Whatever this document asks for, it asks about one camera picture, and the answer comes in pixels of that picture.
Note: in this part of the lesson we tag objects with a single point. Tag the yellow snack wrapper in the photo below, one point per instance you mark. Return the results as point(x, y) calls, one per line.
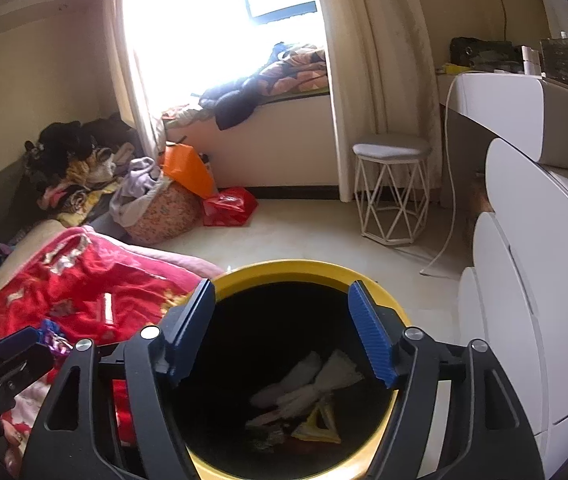
point(329, 432)

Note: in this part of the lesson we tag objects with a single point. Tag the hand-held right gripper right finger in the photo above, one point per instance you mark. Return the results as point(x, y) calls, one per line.
point(371, 335)

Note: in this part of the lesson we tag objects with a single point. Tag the purple wrapper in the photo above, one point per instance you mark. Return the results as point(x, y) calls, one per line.
point(54, 337)

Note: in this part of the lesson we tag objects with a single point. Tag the pale lilac garment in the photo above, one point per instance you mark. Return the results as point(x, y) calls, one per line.
point(136, 180)

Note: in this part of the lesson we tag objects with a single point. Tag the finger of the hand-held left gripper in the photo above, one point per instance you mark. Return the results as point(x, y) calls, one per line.
point(24, 367)
point(9, 342)

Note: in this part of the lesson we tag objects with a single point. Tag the orange plastic bag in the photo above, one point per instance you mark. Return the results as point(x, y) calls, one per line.
point(186, 167)

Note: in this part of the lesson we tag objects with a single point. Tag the yellow trash bin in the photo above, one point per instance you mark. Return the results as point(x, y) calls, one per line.
point(289, 269)

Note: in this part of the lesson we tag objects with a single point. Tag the small yellow item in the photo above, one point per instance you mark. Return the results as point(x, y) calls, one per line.
point(451, 66)

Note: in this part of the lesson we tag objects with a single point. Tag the white window seat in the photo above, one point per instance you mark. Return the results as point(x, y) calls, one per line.
point(274, 145)

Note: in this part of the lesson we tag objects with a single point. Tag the white scalloped drawer cabinet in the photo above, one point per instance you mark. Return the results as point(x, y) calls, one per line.
point(513, 260)

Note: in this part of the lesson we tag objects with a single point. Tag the dark puffer jacket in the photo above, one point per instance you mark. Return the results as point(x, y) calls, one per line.
point(234, 105)

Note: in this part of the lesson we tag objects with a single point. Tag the cream sheer curtain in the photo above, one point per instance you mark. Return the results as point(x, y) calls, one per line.
point(134, 85)

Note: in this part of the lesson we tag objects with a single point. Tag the dark framed window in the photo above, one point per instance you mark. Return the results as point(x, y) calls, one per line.
point(284, 12)

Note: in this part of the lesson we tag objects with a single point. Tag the cream thick curtain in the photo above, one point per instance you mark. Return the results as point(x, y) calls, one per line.
point(378, 85)

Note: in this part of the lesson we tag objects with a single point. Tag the black bag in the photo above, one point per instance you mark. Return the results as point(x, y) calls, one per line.
point(478, 52)

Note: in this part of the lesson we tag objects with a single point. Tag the white vanity table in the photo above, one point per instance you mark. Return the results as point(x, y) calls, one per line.
point(493, 105)

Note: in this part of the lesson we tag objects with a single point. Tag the red plastic bag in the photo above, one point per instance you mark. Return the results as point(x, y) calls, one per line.
point(229, 207)

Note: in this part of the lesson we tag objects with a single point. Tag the floral laundry basket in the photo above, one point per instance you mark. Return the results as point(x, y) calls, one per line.
point(164, 215)

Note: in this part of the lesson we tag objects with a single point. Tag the white tissue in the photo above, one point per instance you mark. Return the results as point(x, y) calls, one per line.
point(304, 367)

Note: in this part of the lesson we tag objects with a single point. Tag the pile of clothes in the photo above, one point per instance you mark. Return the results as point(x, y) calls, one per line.
point(74, 160)

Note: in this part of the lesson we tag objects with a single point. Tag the orange patterned quilt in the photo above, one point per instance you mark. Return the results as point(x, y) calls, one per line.
point(299, 72)

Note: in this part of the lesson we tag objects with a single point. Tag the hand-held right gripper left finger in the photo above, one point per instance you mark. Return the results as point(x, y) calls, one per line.
point(189, 330)

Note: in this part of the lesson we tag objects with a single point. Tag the red floral blanket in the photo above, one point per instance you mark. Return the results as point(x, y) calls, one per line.
point(89, 280)

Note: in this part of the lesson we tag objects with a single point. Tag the white foam fruit net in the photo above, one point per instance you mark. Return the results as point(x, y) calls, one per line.
point(339, 367)

